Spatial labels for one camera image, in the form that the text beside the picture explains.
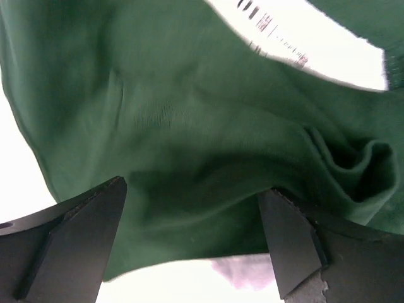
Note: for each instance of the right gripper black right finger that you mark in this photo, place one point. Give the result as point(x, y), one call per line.
point(317, 257)

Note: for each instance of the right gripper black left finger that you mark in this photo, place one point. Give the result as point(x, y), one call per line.
point(60, 254)

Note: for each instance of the white and green raglan t-shirt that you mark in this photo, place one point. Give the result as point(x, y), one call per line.
point(202, 108)

